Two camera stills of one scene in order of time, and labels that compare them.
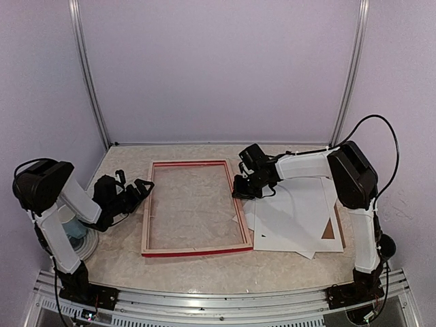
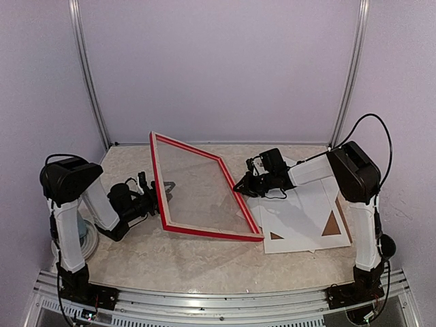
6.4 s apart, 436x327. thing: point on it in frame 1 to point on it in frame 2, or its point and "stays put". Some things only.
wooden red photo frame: (189, 208) to (256, 236)
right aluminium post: (360, 39) stays put
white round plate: (85, 246) stays put
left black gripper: (137, 198) to (153, 200)
